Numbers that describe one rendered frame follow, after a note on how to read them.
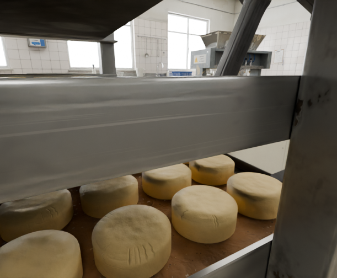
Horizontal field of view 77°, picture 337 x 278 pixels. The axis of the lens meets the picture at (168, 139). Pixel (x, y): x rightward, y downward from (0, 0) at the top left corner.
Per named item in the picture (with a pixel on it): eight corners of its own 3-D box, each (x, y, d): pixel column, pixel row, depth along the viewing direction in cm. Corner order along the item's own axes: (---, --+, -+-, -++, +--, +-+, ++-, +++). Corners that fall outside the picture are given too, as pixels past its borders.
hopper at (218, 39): (198, 51, 207) (199, 35, 203) (242, 53, 230) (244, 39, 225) (217, 48, 182) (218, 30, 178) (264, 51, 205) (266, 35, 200)
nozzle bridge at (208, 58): (189, 87, 216) (190, 51, 206) (244, 85, 245) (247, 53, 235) (208, 89, 187) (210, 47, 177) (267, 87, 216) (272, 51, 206)
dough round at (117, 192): (100, 229, 16) (97, 207, 16) (72, 203, 20) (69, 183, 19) (149, 202, 20) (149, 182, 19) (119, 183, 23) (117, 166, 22)
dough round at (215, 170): (183, 182, 23) (183, 165, 23) (194, 164, 28) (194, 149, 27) (231, 190, 21) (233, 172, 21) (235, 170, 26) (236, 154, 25)
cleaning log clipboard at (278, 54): (283, 65, 539) (285, 48, 527) (282, 65, 538) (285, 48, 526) (272, 65, 560) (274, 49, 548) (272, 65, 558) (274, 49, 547)
